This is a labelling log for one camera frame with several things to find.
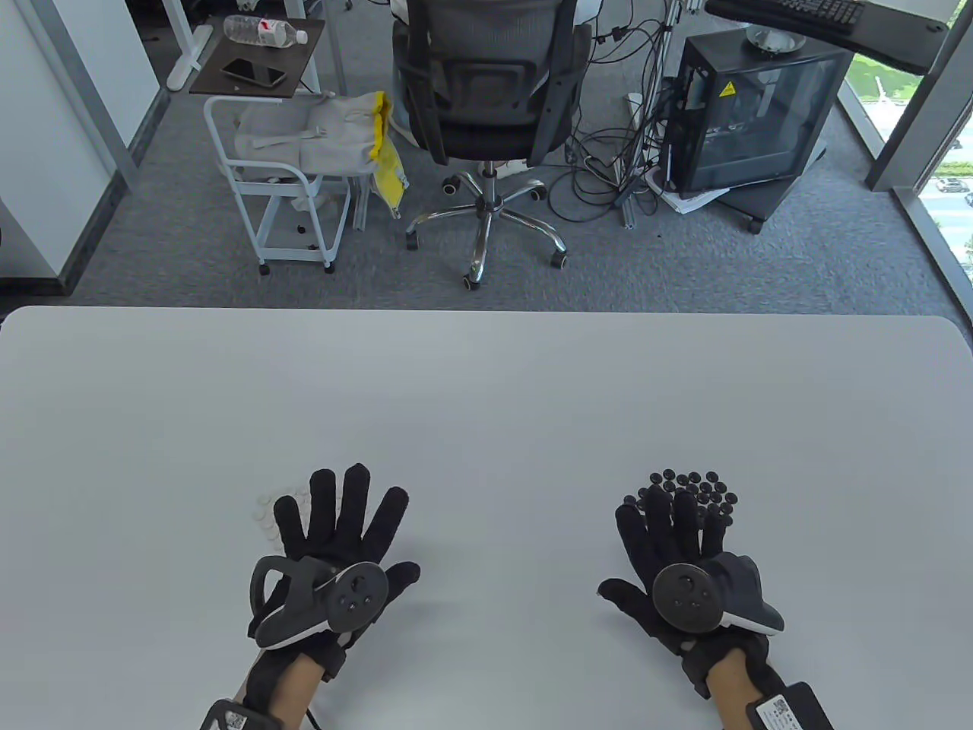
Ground cluster of black go stones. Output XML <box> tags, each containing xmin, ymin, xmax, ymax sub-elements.
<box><xmin>623</xmin><ymin>470</ymin><xmax>740</xmax><ymax>525</ymax></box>

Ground tangle of black floor cables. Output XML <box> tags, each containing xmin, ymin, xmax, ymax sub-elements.
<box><xmin>547</xmin><ymin>0</ymin><xmax>677</xmax><ymax>225</ymax></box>

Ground black keyboard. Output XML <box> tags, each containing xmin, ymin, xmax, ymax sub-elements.
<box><xmin>749</xmin><ymin>0</ymin><xmax>867</xmax><ymax>37</ymax></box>

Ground person's left hand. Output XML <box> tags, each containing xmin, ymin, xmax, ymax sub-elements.
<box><xmin>242</xmin><ymin>462</ymin><xmax>421</xmax><ymax>708</ymax></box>

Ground black and white right controller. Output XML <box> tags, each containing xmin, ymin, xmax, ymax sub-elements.
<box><xmin>652</xmin><ymin>553</ymin><xmax>785</xmax><ymax>636</ymax></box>

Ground round silver stand base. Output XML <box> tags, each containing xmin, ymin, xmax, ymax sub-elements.
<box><xmin>745</xmin><ymin>21</ymin><xmax>807</xmax><ymax>56</ymax></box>

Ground aluminium frame post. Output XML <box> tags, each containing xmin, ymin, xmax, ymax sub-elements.
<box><xmin>622</xmin><ymin>0</ymin><xmax>681</xmax><ymax>229</ymax></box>

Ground white desk leg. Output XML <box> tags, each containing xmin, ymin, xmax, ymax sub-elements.
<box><xmin>163</xmin><ymin>0</ymin><xmax>215</xmax><ymax>94</ymax></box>

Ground clear plastic water bottle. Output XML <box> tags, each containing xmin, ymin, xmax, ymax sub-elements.
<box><xmin>223</xmin><ymin>14</ymin><xmax>309</xmax><ymax>49</ymax></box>

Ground person's right hand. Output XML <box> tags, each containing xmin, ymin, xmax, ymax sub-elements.
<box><xmin>597</xmin><ymin>487</ymin><xmax>772</xmax><ymax>699</ymax></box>

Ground cluster of white go stones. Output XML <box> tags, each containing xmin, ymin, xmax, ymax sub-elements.
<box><xmin>255</xmin><ymin>490</ymin><xmax>314</xmax><ymax>550</ymax></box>

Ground black patterned wrist camera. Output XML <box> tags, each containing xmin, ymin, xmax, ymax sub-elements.
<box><xmin>200</xmin><ymin>700</ymin><xmax>271</xmax><ymax>730</ymax></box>

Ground person's right forearm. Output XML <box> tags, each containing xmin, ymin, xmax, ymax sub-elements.
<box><xmin>707</xmin><ymin>652</ymin><xmax>765</xmax><ymax>730</ymax></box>

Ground white papers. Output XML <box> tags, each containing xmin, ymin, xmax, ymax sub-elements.
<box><xmin>646</xmin><ymin>167</ymin><xmax>731</xmax><ymax>214</ymax></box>

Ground black mesh office chair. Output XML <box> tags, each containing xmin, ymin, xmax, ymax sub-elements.
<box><xmin>391</xmin><ymin>0</ymin><xmax>594</xmax><ymax>294</ymax></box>

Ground black smartphone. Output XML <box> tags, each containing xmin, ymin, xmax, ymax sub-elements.
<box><xmin>220</xmin><ymin>58</ymin><xmax>288</xmax><ymax>87</ymax></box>

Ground yellow plastic bag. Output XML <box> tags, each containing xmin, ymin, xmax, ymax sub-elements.
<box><xmin>368</xmin><ymin>91</ymin><xmax>409</xmax><ymax>220</ymax></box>

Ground black and white controller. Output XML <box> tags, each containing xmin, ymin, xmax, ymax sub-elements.
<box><xmin>652</xmin><ymin>553</ymin><xmax>785</xmax><ymax>636</ymax></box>
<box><xmin>249</xmin><ymin>555</ymin><xmax>388</xmax><ymax>649</ymax></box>

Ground grey fabric bag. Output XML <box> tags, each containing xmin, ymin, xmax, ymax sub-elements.
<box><xmin>234</xmin><ymin>95</ymin><xmax>381</xmax><ymax>179</ymax></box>

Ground brown side table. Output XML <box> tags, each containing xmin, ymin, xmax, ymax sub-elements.
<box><xmin>189</xmin><ymin>17</ymin><xmax>326</xmax><ymax>98</ymax></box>

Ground grey window pillar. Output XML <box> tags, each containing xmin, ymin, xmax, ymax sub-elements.
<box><xmin>865</xmin><ymin>0</ymin><xmax>973</xmax><ymax>195</ymax></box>

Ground black wheeled platform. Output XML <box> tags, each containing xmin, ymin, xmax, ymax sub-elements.
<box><xmin>718</xmin><ymin>163</ymin><xmax>826</xmax><ymax>235</ymax></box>

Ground white rolling cart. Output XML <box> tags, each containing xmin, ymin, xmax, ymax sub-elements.
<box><xmin>204</xmin><ymin>95</ymin><xmax>352</xmax><ymax>276</ymax></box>

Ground black labelled wrist camera box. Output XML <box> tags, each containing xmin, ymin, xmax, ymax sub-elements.
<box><xmin>745</xmin><ymin>682</ymin><xmax>833</xmax><ymax>730</ymax></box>

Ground black and white left controller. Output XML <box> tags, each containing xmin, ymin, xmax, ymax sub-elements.
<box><xmin>249</xmin><ymin>555</ymin><xmax>388</xmax><ymax>649</ymax></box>

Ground black computer case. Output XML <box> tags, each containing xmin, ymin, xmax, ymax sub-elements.
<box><xmin>665</xmin><ymin>32</ymin><xmax>854</xmax><ymax>200</ymax></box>

